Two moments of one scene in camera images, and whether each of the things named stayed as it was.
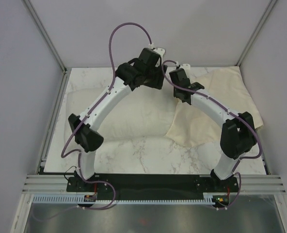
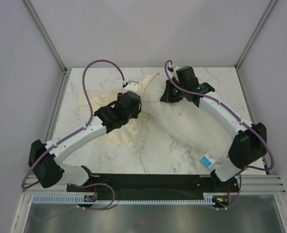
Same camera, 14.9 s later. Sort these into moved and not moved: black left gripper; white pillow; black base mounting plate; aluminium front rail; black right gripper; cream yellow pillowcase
Moved: black left gripper; cream yellow pillowcase; white pillow
Not moved: black right gripper; aluminium front rail; black base mounting plate
